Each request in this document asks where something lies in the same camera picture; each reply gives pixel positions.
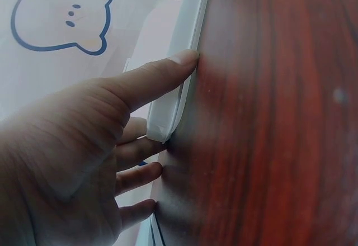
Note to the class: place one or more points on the white box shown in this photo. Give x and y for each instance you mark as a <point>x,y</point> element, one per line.
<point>186,33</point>

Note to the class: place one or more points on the person's left hand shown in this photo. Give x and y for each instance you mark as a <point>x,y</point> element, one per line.
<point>61,156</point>

